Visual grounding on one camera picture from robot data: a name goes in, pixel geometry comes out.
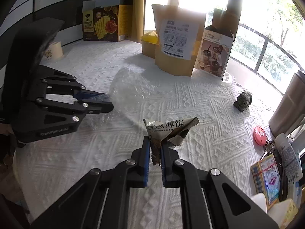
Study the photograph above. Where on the black biscuit wrapper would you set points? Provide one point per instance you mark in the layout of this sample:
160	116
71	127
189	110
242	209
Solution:
170	133

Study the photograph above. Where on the playing card deck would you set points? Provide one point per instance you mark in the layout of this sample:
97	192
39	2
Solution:
267	179

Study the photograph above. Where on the small dark figurine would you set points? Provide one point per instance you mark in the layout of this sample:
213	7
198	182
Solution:
243	101

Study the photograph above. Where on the pink round object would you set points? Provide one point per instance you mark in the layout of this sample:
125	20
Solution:
259	136

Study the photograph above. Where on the yellow tissue pack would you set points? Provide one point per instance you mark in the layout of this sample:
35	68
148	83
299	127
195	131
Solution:
283	212

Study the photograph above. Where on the yellow curtain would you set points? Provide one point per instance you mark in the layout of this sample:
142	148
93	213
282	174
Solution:
137	29

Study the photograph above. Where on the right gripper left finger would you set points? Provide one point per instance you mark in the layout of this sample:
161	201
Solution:
132	172

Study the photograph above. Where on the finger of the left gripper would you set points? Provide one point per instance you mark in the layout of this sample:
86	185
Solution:
90	95
95	107

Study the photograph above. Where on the white tube bottle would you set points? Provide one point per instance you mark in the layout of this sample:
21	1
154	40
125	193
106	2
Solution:
291	160

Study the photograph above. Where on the small brown drink box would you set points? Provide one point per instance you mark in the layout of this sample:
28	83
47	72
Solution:
217	43

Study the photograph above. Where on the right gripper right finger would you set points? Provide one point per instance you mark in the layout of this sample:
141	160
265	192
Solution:
177	172

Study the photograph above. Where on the clear bubble wrap sheet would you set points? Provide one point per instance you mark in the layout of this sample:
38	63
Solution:
128	92

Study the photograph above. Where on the white lace tablecloth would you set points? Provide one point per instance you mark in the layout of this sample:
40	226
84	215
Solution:
223	139

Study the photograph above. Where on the kraft paper pouch with label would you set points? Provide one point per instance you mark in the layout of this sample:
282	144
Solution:
180	35

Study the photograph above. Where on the small cardboard box yellow bag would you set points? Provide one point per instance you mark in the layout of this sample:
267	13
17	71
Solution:
148	43

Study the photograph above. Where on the white cartoon mug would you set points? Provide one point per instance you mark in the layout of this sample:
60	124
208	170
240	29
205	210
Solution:
54	51

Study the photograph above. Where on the brown biscuit box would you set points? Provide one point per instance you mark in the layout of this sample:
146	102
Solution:
107	20

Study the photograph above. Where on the stainless steel tumbler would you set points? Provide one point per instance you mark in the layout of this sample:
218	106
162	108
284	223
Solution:
290	112

